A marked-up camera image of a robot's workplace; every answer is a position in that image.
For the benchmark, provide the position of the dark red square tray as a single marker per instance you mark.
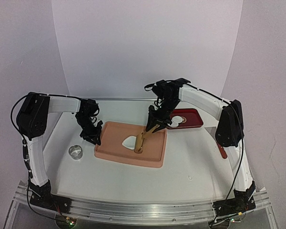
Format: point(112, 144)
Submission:
point(191, 118)

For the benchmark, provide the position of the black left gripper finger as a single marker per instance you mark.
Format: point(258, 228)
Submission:
point(88, 139)
point(97, 139)

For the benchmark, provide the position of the flat white dumpling wrapper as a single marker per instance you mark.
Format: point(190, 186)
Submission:
point(177, 119)

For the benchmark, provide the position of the wooden rolling pin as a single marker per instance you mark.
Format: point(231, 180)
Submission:
point(140, 139)

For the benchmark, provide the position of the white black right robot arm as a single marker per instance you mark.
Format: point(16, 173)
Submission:
point(228, 134)

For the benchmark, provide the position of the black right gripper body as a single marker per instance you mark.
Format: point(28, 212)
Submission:
point(158, 120)

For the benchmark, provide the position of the pink plastic tray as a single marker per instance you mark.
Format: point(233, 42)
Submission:
point(118, 145)

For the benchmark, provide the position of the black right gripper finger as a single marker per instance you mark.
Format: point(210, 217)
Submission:
point(157, 128)
point(150, 121)

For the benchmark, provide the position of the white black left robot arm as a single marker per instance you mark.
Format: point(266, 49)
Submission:
point(31, 123)

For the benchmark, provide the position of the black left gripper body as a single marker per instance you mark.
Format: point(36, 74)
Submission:
point(88, 130)

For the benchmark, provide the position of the white dough piece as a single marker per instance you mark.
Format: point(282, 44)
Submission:
point(129, 142)

